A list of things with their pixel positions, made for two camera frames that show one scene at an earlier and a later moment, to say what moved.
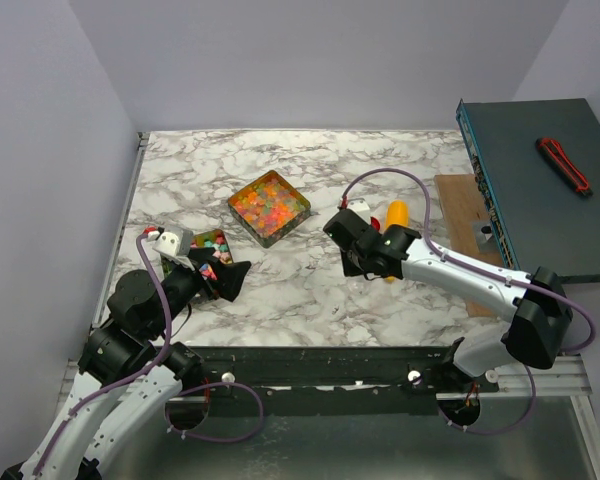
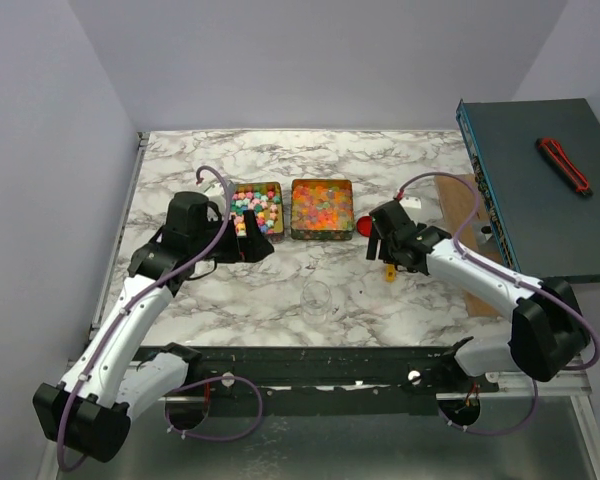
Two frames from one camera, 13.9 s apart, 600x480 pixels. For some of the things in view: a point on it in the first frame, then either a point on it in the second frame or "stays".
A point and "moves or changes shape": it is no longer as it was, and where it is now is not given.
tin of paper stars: [208, 239] moves or changes shape
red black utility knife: [559, 158] stays
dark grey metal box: [542, 220] stays
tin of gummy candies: [270, 207] → [322, 209]
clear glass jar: [356, 286] → [316, 298]
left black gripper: [229, 277] → [250, 248]
